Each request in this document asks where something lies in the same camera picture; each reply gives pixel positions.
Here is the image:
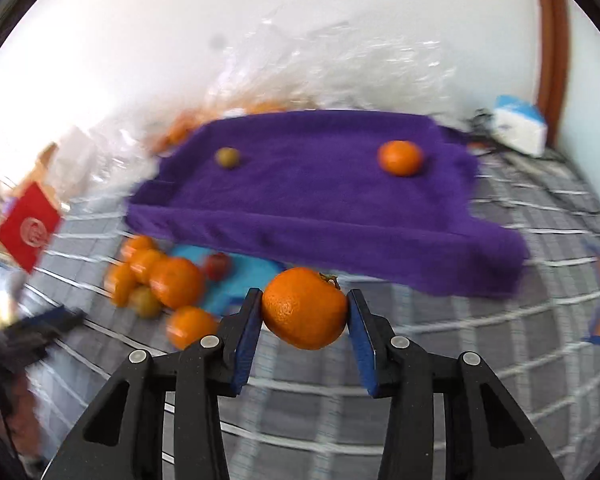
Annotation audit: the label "large orange mandarin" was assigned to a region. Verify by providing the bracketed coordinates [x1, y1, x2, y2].
[262, 268, 348, 351]

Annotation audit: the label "small orange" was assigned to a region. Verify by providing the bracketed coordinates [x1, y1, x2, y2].
[120, 235, 157, 261]
[166, 307, 219, 350]
[129, 248, 166, 285]

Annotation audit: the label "brown wooden door frame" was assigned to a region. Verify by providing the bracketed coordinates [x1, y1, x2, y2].
[536, 0, 570, 148]

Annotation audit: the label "white blue box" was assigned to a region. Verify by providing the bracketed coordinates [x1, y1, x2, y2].
[493, 96, 547, 158]

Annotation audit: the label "purple towel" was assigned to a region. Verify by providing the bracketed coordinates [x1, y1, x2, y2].
[125, 110, 529, 298]

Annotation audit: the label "small green-yellow kumquat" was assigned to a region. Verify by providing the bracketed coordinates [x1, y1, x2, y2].
[129, 286, 162, 320]

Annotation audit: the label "big orange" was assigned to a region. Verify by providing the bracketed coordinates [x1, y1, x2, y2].
[149, 257, 206, 310]

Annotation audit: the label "person's left hand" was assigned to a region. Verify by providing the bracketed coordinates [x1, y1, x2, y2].
[6, 373, 42, 458]

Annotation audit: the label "green kumquat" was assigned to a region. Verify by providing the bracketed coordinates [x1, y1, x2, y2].
[214, 148, 240, 169]

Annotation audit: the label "black cables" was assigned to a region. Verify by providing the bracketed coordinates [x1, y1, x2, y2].
[467, 109, 600, 216]

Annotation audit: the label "clear crumpled plastic bag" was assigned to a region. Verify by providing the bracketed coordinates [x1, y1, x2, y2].
[42, 18, 460, 202]

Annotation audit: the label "small orange left edge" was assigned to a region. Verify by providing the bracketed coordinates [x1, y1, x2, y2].
[104, 262, 138, 308]

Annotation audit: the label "small red fruit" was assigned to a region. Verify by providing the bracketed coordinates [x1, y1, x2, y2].
[202, 252, 233, 282]

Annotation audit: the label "grey checked bed sheet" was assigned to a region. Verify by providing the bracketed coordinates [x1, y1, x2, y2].
[19, 154, 600, 479]

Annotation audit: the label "red box with logo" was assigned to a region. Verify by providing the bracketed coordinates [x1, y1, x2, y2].
[0, 182, 60, 273]

